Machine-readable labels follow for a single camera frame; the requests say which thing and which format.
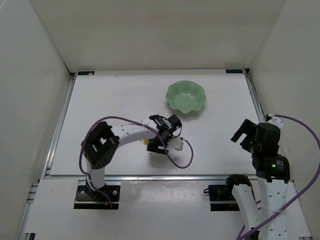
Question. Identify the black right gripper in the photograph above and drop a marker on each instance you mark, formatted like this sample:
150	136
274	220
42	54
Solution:
249	138

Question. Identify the aluminium front rail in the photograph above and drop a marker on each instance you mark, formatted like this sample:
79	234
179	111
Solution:
199	177

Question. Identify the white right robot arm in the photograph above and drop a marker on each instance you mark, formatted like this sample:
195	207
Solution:
264	219

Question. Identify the green scalloped fruit bowl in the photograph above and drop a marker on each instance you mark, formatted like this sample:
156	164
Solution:
186	96

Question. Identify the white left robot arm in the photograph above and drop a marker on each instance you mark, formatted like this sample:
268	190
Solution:
103	140

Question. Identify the aluminium rail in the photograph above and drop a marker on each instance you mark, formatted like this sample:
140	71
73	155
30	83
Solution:
199	177
254	95
58	128

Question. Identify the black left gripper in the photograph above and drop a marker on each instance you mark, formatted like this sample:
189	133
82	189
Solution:
157	146

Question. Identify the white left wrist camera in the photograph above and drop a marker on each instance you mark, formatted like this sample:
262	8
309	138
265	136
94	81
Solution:
176	143

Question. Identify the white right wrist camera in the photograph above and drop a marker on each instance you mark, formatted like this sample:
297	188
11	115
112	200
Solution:
274	120

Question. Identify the blue right corner label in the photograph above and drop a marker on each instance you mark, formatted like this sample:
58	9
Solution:
234	71

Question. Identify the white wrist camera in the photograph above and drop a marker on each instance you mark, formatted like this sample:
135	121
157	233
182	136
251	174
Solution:
274	120
176	143

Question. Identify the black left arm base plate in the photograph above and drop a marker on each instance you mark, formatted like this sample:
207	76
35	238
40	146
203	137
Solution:
88	199

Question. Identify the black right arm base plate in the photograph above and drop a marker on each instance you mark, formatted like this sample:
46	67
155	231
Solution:
221	200

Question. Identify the blue corner label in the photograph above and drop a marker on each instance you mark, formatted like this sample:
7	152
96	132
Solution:
234	71
86	73

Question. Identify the aluminium left rail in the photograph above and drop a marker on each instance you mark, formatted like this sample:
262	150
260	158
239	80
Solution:
58	128

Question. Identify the blue left corner label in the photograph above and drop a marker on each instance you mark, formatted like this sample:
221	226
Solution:
86	73

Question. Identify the aluminium right rail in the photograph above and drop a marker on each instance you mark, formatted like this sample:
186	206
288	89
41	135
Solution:
254	95

